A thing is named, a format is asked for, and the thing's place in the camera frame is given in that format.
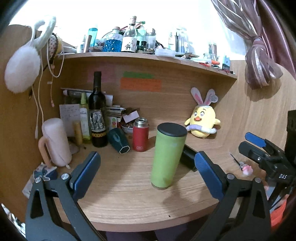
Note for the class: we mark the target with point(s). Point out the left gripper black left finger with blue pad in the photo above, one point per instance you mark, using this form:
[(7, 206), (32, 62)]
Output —
[(53, 212)]

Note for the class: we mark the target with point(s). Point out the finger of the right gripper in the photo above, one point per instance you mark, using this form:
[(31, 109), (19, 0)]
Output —
[(261, 141)]

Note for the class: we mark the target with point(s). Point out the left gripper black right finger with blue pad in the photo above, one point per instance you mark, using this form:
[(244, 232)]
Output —
[(242, 212)]

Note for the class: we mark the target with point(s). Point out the green tumbler with black lid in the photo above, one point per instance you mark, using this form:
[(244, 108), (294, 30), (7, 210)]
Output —
[(169, 145)]

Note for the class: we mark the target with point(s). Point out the dark green hexagonal cup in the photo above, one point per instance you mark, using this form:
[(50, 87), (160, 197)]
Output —
[(118, 140)]

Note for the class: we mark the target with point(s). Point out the pink-ended black pen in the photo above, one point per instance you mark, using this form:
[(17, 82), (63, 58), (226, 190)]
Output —
[(246, 169)]

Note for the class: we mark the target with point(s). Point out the blue white packet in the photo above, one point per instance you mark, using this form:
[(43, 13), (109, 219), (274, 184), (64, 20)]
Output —
[(42, 172)]

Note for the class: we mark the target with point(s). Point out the yellow chick plush toy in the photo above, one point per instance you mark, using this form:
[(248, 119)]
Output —
[(203, 118)]

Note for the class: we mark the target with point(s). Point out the black thermos flask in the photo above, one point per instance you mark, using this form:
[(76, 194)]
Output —
[(187, 158)]

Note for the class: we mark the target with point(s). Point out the yellow tube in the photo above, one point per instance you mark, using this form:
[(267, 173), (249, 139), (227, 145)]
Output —
[(77, 133)]

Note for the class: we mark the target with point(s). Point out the mauve tied curtain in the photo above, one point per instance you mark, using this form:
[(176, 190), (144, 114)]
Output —
[(270, 41)]

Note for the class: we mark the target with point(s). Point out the white handwritten note paper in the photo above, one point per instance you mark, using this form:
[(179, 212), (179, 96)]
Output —
[(69, 113)]

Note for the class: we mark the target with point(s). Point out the green spray bottle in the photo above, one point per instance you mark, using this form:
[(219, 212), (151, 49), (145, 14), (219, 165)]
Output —
[(84, 118)]

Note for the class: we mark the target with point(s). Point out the dark wine bottle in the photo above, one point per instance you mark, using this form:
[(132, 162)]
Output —
[(97, 105)]

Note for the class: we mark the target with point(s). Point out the white snack bowl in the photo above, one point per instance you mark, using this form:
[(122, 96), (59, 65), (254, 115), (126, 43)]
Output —
[(128, 129)]

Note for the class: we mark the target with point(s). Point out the red thermos bottle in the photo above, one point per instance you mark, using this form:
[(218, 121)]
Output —
[(140, 134)]

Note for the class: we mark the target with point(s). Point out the orange sticky note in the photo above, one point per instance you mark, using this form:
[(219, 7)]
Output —
[(140, 84)]

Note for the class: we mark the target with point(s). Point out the white card tag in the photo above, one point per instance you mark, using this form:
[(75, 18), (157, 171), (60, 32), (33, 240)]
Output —
[(131, 117)]

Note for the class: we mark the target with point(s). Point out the white fluffy bunny headband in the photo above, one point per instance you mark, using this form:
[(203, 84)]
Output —
[(23, 67)]

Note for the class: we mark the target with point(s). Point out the green sticky note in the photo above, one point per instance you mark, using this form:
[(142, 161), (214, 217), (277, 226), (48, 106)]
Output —
[(138, 75)]

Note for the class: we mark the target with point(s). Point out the pink sticky note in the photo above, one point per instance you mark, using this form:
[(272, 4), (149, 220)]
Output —
[(108, 73)]

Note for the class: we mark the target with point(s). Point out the wooden shelf board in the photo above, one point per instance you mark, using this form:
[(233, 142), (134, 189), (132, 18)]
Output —
[(150, 60)]

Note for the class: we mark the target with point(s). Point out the clear liquor bottle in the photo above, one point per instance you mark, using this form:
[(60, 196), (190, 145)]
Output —
[(129, 41)]

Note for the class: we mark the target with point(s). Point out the blue glass jar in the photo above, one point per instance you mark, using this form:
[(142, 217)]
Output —
[(113, 41)]

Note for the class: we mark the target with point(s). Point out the teal tumbler on shelf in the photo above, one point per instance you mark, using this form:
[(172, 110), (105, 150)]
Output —
[(93, 33)]

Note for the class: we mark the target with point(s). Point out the pink jug with handle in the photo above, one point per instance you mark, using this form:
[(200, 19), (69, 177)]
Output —
[(53, 145)]

